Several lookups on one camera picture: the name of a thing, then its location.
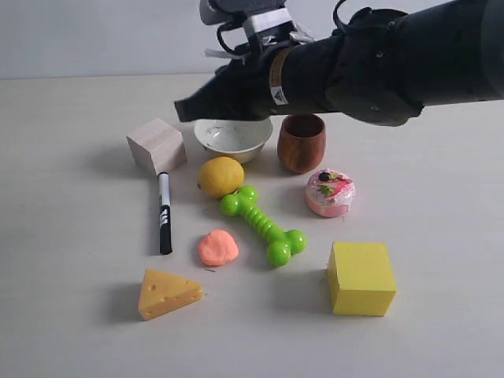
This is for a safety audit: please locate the light wooden cube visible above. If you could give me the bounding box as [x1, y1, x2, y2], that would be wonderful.
[126, 118, 187, 176]

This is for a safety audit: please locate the pink toy cake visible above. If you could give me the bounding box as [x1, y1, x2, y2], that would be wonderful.
[304, 169, 356, 218]

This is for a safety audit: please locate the green plastic bone toy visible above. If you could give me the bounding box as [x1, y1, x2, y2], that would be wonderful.
[220, 185, 308, 268]

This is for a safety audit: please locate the black cable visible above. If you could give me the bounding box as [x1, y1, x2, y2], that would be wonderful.
[204, 0, 355, 62]

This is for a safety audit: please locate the yellow lemon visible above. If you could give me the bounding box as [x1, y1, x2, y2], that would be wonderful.
[198, 157, 245, 198]

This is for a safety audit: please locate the orange-pink putty lump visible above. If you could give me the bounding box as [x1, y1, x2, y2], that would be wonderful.
[198, 229, 239, 266]

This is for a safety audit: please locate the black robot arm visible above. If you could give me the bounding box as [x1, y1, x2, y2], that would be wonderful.
[175, 1, 503, 127]

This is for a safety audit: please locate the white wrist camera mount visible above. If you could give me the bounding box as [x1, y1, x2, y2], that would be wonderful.
[199, 1, 315, 43]

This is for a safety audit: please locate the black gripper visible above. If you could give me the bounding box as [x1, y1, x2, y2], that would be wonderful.
[174, 46, 290, 122]

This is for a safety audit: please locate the yellow foam cube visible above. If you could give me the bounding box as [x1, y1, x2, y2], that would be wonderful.
[327, 242, 397, 317]

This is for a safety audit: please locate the white ceramic bowl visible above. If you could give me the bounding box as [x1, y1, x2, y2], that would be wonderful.
[193, 118, 273, 164]

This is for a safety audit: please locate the black and white marker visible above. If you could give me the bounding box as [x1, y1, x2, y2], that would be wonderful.
[157, 172, 172, 255]

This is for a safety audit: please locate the yellow cheese wedge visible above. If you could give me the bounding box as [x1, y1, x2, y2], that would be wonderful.
[138, 269, 203, 321]

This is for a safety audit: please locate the brown wooden cup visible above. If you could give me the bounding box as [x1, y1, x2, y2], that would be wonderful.
[276, 114, 326, 174]

